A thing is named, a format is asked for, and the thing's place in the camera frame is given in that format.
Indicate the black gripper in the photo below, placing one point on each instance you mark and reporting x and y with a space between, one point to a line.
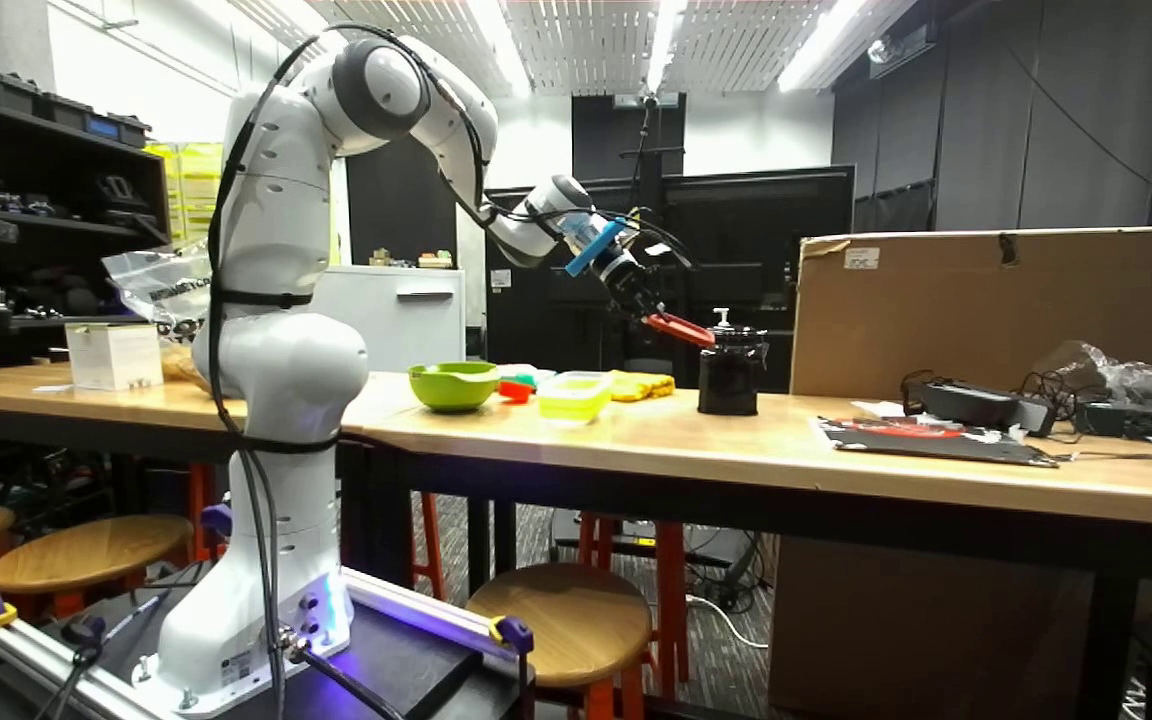
645 263

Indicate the red lid with marker tag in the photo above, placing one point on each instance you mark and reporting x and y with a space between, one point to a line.
681 328

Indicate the aluminium robot base cart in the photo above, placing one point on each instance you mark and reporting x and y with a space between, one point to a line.
390 654

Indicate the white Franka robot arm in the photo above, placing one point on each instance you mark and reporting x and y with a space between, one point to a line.
284 374

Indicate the black pump dispenser jar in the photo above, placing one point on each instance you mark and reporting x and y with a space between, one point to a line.
733 383

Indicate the large black monitor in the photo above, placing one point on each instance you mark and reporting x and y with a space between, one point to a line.
761 254

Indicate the orange measuring cup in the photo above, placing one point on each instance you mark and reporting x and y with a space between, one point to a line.
513 395

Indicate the green bowl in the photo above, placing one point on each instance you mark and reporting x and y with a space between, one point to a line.
455 384

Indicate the white cabinet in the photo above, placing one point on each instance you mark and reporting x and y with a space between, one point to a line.
402 323

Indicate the ceiling light strip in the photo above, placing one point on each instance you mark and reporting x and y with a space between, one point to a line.
664 41
823 41
500 44

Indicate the red metal stool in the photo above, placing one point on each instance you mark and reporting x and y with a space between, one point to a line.
669 585

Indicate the black red magazine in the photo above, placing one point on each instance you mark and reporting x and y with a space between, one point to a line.
938 436

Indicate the black headset device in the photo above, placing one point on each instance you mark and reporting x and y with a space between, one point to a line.
962 400

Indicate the yellow paper poster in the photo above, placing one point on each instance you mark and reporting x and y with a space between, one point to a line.
191 193
337 213

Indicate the large brown cardboard panel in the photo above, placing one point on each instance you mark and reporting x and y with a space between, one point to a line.
1000 312

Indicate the cardboard box under table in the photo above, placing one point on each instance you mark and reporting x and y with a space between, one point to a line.
928 641

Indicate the crumpled clear plastic wrap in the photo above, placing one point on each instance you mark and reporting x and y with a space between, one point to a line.
1116 376

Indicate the clear plastic bag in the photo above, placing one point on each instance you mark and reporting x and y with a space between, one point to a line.
156 280

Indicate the white cardboard box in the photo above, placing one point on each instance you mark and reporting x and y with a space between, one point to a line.
113 359

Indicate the black storage shelf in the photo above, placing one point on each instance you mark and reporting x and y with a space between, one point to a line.
29 213

